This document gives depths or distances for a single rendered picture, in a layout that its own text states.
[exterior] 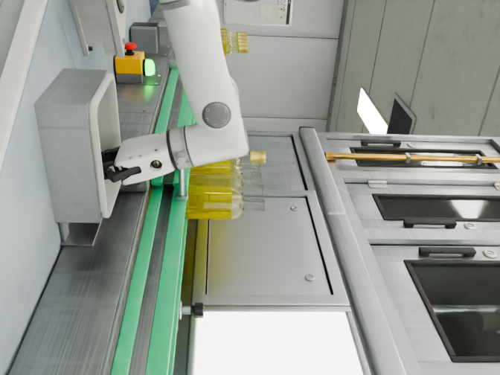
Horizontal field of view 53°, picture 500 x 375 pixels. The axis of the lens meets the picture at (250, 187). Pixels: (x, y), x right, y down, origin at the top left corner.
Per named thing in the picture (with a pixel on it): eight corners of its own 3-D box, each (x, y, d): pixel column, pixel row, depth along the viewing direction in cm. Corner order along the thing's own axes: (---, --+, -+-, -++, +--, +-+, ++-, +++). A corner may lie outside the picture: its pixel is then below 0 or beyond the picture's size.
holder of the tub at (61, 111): (59, 247, 91) (103, 248, 91) (33, 103, 76) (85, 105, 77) (82, 196, 105) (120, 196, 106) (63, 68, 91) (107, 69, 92)
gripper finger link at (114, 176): (126, 184, 85) (103, 181, 88) (154, 161, 90) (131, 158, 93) (123, 178, 84) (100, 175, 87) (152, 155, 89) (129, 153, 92)
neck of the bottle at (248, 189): (242, 198, 121) (262, 198, 122) (243, 187, 120) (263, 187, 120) (242, 191, 124) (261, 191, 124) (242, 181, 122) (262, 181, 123)
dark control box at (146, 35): (130, 53, 160) (157, 54, 160) (128, 27, 156) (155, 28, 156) (134, 46, 167) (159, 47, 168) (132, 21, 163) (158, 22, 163)
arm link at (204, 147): (234, 79, 82) (233, 64, 90) (170, 93, 82) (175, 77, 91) (253, 161, 89) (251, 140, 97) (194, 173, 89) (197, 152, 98)
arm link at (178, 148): (194, 178, 88) (178, 181, 88) (196, 155, 96) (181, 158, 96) (182, 140, 84) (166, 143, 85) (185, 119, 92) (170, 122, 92)
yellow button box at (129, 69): (114, 82, 136) (142, 83, 137) (112, 56, 133) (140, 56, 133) (119, 74, 142) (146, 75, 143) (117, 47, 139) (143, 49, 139)
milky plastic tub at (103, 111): (57, 224, 88) (108, 225, 88) (36, 103, 76) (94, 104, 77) (81, 174, 103) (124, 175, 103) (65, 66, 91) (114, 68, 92)
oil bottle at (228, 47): (184, 55, 223) (248, 57, 224) (184, 42, 220) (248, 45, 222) (184, 51, 227) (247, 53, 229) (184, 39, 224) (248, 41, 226)
